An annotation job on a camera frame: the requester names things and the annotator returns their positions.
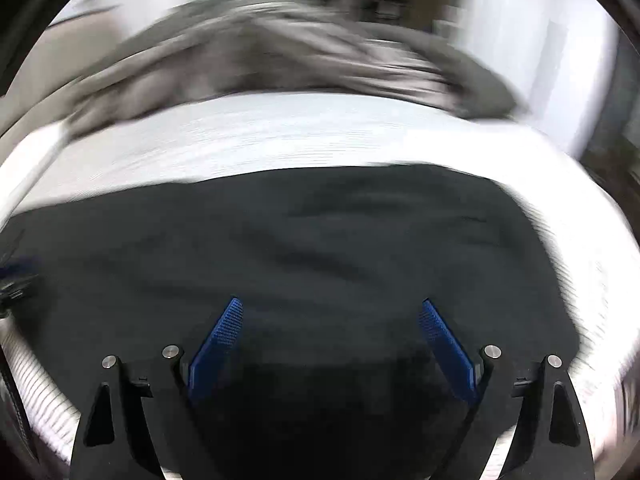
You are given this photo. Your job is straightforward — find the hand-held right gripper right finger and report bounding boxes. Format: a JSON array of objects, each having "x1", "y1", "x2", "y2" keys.
[{"x1": 417, "y1": 299, "x2": 596, "y2": 480}]

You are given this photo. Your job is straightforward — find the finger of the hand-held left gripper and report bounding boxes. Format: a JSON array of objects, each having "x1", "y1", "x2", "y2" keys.
[{"x1": 0, "y1": 256, "x2": 42, "y2": 311}]

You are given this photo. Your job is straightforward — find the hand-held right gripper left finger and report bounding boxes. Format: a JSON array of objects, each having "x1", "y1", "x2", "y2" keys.
[{"x1": 70, "y1": 297, "x2": 245, "y2": 480}]

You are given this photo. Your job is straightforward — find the black pants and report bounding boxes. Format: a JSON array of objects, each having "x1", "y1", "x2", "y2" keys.
[{"x1": 0, "y1": 162, "x2": 583, "y2": 480}]

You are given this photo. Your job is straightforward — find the white pillow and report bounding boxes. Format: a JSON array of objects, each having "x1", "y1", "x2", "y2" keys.
[{"x1": 0, "y1": 122, "x2": 71, "y2": 201}]

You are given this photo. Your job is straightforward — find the beige padded headboard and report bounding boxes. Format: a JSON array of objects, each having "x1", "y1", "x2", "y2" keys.
[{"x1": 0, "y1": 15, "x2": 126, "y2": 171}]

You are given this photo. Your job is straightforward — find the bed with honeycomb cover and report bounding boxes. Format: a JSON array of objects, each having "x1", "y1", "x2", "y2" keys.
[{"x1": 0, "y1": 92, "x2": 640, "y2": 478}]

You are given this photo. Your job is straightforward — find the grey duvet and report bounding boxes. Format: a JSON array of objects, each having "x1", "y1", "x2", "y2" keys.
[{"x1": 65, "y1": 0, "x2": 521, "y2": 133}]

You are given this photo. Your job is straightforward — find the dark glass window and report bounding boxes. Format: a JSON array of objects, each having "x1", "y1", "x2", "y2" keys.
[{"x1": 590, "y1": 25, "x2": 640, "y2": 171}]

